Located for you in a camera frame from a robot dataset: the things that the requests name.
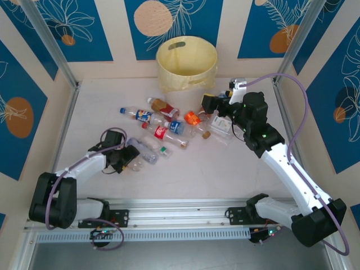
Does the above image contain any brown milk tea bottle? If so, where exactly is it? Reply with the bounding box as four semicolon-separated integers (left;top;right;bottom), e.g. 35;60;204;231
196;107;214;122

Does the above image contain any small clear plastic bottle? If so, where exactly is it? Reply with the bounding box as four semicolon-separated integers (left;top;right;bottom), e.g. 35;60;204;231
123;159;147;173

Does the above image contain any crushed clear plastic bottle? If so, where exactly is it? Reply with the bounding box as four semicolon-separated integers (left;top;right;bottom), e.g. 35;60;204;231
126;137;160;165

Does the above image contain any orange label bottle brown cap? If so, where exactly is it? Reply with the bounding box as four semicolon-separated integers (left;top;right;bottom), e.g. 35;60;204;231
184;111;212;140

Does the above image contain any clear bottle white green label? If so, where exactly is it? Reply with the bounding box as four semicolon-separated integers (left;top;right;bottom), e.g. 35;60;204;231
209;114;236;147

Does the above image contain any clear bottle with green cap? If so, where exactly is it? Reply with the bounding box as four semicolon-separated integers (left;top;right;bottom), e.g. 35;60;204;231
140;134;173;160

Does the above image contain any red label cola bottle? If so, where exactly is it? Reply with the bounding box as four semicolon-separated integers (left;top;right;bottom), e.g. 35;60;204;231
141;122;190;149

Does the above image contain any Pepsi bottle with blue cap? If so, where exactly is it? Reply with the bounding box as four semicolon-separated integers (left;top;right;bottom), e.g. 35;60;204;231
119;106;164;126

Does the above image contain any blue label bottle white cap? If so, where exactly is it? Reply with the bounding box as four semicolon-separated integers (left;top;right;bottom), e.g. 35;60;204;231
164;120;196;139

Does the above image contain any brown tea bottle red label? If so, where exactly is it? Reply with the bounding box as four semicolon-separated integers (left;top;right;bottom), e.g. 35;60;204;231
146;97;180;118

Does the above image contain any white plastic bin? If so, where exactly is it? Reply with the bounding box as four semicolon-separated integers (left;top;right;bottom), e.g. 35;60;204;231
164;81;211;116

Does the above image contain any cream plastic bucket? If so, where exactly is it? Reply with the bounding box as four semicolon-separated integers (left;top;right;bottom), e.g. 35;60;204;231
156;35;219;93

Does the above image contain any small circuit board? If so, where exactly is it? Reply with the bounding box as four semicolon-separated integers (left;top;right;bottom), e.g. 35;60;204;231
89;228;116;240
249;227;280;245

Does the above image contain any grey metal shelf plate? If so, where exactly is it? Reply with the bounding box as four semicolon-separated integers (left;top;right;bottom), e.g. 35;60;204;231
26;241;338;270

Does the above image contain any aluminium table edge rail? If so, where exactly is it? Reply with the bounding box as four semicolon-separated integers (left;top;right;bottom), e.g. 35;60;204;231
272;80;300;161
49;81;82;177

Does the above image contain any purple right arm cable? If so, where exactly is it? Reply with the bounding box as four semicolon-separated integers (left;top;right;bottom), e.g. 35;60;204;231
243;73;350;256

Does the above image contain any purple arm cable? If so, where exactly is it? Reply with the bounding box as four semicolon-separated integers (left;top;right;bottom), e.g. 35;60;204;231
243;73;350;256
44;128;133;251

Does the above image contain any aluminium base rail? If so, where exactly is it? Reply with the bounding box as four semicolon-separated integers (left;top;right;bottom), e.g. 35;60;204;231
25;198;299;231

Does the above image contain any aluminium frame post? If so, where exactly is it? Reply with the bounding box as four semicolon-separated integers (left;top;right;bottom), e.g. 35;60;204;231
7;228;39;270
273;0;322;85
320;241;352;270
21;0;82;91

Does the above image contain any grey slotted cable duct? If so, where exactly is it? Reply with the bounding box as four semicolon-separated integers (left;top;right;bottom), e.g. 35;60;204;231
35;228;251;243

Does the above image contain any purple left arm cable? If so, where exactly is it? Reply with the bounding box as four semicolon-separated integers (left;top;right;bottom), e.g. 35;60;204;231
44;128;133;251

